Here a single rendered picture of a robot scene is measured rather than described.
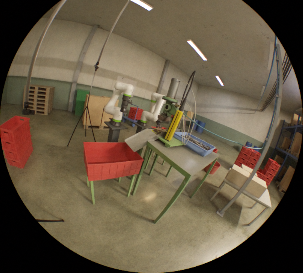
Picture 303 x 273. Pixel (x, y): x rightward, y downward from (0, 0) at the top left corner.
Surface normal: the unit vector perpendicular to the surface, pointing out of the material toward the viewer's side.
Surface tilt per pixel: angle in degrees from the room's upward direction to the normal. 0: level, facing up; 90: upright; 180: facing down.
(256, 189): 90
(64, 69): 90
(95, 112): 90
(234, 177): 90
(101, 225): 0
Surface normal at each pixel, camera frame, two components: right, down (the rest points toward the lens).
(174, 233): 0.28, -0.94
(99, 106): 0.64, 0.34
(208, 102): -0.76, -0.09
